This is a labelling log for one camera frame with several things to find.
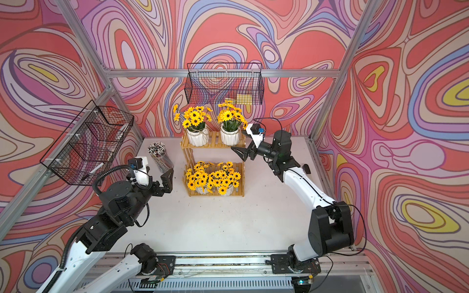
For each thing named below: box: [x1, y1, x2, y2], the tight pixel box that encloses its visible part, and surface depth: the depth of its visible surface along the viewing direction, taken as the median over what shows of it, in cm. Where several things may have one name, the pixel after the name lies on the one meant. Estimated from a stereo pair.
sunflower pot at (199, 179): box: [181, 160, 217, 197], surface depth 82 cm
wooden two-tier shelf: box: [180, 130, 247, 198], surface depth 83 cm
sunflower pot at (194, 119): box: [172, 104, 214, 148], surface depth 75 cm
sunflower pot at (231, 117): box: [217, 99, 249, 146], surface depth 76 cm
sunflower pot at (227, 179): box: [209, 161, 245, 197], surface depth 84 cm
